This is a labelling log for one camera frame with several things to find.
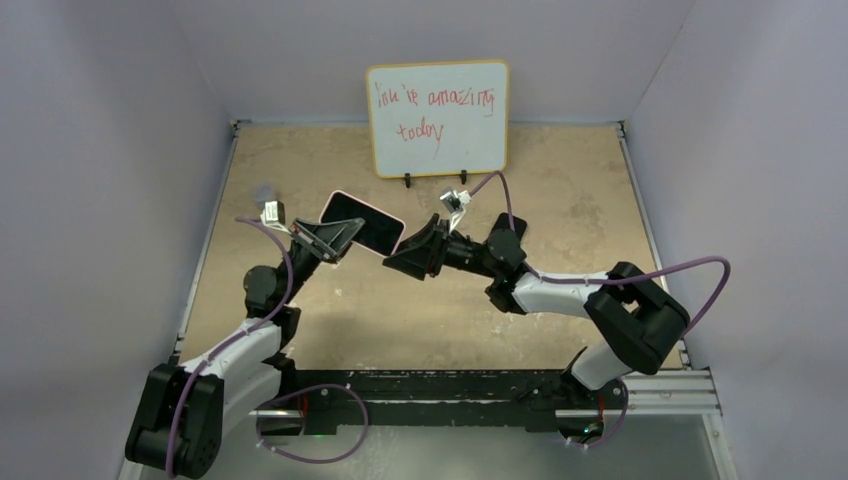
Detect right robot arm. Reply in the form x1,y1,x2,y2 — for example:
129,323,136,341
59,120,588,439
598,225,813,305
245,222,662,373
383,215,691,407

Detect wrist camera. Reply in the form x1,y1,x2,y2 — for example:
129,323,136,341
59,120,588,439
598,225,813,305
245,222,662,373
439,188,472,233
260,200,287,231

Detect white board with yellow frame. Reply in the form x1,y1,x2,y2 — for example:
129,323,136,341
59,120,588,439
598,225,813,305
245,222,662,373
365,59,510,179

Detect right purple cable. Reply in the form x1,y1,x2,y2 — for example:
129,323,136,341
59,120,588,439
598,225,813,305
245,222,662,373
466,170,732,452

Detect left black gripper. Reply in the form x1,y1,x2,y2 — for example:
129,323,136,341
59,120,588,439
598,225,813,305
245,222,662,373
277,218,364,305

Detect black phone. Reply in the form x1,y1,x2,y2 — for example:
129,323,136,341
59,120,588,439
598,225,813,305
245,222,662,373
491,212,528,239

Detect black whiteboard stand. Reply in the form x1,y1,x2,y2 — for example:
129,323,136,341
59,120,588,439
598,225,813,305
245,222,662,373
402,169,469,189

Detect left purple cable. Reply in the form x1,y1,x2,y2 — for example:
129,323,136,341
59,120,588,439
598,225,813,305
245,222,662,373
165,217,370,480

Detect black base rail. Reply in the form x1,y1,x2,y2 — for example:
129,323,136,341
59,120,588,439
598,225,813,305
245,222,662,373
257,369,627,442

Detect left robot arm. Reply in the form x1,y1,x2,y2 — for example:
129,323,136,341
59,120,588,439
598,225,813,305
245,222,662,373
124,218,365,479

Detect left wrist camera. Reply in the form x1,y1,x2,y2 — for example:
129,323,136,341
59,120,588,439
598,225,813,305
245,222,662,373
260,200,287,231

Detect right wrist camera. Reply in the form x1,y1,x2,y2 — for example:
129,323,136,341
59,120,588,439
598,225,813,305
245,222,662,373
439,188,472,233

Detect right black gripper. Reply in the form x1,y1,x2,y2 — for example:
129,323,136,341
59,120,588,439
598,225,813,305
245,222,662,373
384,214,499,281

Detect aluminium frame rail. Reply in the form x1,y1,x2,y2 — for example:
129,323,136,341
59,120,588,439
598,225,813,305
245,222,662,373
246,369,738,479

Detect purple cable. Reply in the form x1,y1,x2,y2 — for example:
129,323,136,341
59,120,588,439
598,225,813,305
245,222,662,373
466,170,732,452
165,217,370,480

